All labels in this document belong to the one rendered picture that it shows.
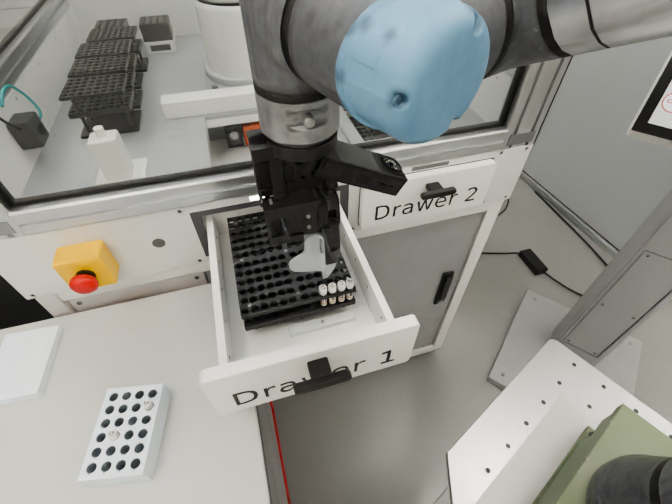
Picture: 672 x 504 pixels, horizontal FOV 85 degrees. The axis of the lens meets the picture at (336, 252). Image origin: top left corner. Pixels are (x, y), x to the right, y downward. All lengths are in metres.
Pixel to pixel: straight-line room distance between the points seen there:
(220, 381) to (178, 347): 0.25
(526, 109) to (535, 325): 1.10
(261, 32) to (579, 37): 0.20
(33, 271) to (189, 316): 0.27
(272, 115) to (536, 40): 0.20
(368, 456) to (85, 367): 0.93
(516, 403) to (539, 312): 1.13
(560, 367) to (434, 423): 0.78
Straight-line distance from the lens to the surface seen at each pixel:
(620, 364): 1.82
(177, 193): 0.66
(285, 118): 0.33
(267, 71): 0.32
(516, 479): 0.66
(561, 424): 0.71
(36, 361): 0.82
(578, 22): 0.29
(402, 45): 0.20
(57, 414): 0.76
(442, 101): 0.23
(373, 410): 1.44
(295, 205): 0.38
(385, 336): 0.50
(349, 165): 0.38
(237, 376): 0.49
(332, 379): 0.48
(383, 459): 1.40
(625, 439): 0.63
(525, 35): 0.30
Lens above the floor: 1.35
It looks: 47 degrees down
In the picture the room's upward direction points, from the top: straight up
